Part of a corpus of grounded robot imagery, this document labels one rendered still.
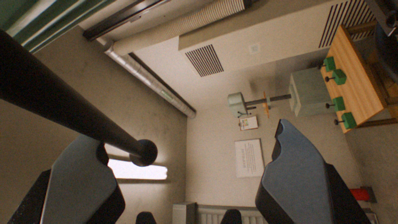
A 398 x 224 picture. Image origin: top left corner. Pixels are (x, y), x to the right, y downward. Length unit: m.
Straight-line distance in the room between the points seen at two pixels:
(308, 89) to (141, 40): 1.96
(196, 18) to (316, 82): 1.60
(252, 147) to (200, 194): 1.25
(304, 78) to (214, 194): 2.26
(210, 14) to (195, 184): 2.70
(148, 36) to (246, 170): 2.43
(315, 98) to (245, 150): 1.39
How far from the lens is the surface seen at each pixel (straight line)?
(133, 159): 0.20
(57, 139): 1.70
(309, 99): 2.23
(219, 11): 1.50
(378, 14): 0.32
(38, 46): 0.24
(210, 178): 3.09
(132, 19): 1.76
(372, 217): 3.10
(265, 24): 1.51
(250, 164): 2.92
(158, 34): 1.69
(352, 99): 1.54
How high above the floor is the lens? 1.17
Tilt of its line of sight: 21 degrees up
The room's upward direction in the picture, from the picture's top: 100 degrees counter-clockwise
